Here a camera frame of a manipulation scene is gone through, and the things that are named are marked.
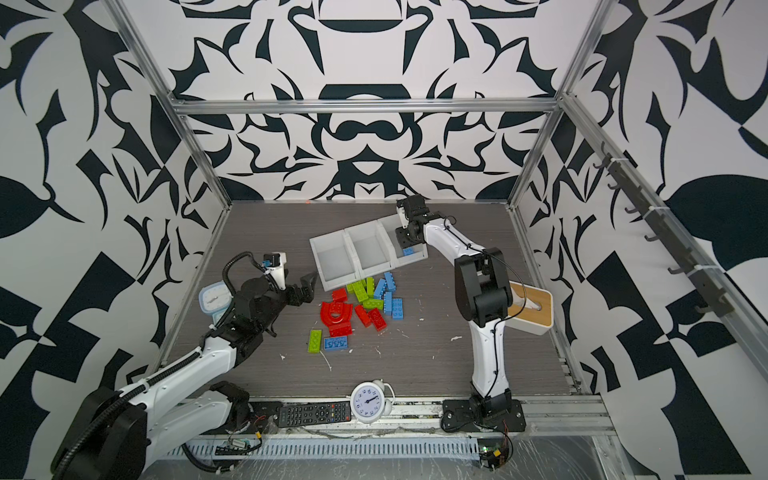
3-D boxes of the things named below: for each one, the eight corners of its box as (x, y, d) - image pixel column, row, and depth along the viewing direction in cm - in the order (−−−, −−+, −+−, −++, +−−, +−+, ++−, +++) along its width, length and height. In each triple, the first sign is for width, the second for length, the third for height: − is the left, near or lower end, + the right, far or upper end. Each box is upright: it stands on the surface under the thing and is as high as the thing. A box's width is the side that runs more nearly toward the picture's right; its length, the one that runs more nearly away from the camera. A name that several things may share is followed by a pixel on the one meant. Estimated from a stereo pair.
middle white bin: (357, 283, 100) (356, 270, 94) (346, 240, 111) (344, 226, 105) (394, 274, 102) (395, 261, 96) (379, 233, 114) (379, 219, 108)
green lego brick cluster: (358, 318, 92) (357, 313, 90) (346, 289, 98) (345, 284, 96) (384, 307, 94) (384, 303, 92) (371, 280, 100) (371, 275, 98)
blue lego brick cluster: (385, 325, 91) (385, 321, 89) (369, 282, 100) (368, 278, 98) (408, 317, 92) (408, 313, 90) (390, 275, 102) (390, 271, 100)
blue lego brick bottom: (323, 350, 87) (322, 347, 85) (325, 339, 89) (324, 336, 87) (348, 350, 87) (347, 348, 85) (349, 339, 89) (348, 336, 87)
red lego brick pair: (371, 337, 89) (371, 334, 87) (354, 310, 94) (354, 307, 92) (388, 327, 91) (388, 324, 89) (370, 301, 96) (370, 298, 95)
